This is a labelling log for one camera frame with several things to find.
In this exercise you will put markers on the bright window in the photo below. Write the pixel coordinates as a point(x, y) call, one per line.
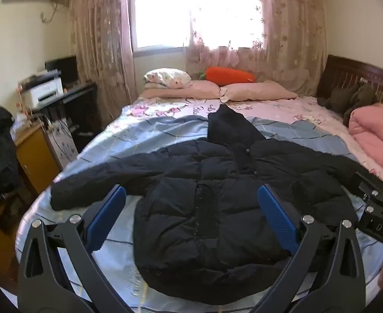
point(162, 13)

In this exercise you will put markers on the folded pink quilt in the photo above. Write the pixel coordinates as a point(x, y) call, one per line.
point(374, 127)

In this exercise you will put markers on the light blue checked duvet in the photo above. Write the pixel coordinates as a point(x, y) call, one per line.
point(129, 137)

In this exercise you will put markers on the pink floral lace curtain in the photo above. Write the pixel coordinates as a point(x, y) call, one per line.
point(292, 39)
point(103, 39)

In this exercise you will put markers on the black puffer jacket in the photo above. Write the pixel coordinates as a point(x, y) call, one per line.
point(194, 186)

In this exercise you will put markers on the black computer monitor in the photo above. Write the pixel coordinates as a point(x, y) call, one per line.
point(64, 68)

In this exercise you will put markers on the black computer desk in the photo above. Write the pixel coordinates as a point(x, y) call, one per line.
point(83, 111)

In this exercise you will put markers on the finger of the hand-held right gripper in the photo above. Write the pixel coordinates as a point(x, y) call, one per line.
point(371, 186)

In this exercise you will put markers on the dark wooden headboard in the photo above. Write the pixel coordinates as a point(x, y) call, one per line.
point(341, 75)

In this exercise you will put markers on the white printer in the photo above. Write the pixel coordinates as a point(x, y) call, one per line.
point(46, 93)

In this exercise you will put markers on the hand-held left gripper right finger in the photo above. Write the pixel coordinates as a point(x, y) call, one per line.
point(276, 221)

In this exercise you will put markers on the white floral pillow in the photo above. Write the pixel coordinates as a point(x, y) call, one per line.
point(167, 76)

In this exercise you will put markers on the dark olive cloth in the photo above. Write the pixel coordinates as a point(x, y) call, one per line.
point(357, 101)

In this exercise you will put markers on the orange carrot plush toy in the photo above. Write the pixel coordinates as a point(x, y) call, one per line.
point(230, 74)

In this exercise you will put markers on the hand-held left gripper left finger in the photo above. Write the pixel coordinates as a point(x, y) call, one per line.
point(108, 213)

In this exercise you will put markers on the yellow wooden cabinet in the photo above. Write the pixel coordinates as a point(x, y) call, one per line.
point(34, 156)

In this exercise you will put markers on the white floral board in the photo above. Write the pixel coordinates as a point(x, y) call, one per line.
point(64, 146)

